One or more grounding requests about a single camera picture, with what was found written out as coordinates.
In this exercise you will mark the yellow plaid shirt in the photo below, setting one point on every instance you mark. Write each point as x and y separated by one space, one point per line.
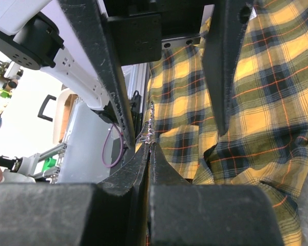
266 144

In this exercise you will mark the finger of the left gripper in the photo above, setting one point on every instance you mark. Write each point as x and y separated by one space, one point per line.
221 53

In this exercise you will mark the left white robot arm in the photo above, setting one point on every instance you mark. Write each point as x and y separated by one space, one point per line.
30 39

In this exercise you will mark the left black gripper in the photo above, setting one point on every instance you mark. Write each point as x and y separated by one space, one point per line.
140 31

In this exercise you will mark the silver flower brooch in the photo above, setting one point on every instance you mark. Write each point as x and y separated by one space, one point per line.
149 137

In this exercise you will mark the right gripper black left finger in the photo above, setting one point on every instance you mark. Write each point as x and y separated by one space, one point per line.
112 212

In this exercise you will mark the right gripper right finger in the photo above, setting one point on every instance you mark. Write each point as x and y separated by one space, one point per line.
182 213

